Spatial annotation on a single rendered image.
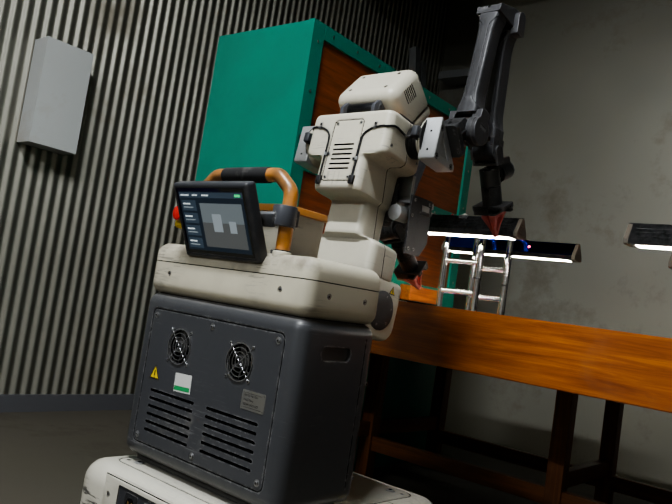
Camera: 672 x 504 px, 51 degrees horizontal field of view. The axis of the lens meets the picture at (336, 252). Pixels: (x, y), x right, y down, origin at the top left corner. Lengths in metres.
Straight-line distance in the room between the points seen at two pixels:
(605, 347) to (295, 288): 0.94
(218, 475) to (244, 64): 1.89
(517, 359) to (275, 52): 1.55
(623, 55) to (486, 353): 2.82
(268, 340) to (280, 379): 0.09
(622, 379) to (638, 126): 2.62
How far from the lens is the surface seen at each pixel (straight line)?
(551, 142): 4.59
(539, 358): 2.08
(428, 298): 3.38
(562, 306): 4.36
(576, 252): 2.99
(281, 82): 2.82
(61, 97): 3.54
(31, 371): 3.68
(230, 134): 2.95
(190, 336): 1.65
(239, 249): 1.52
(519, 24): 2.13
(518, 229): 2.47
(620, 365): 2.00
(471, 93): 1.97
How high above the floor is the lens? 0.73
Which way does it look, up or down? 4 degrees up
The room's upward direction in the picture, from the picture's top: 9 degrees clockwise
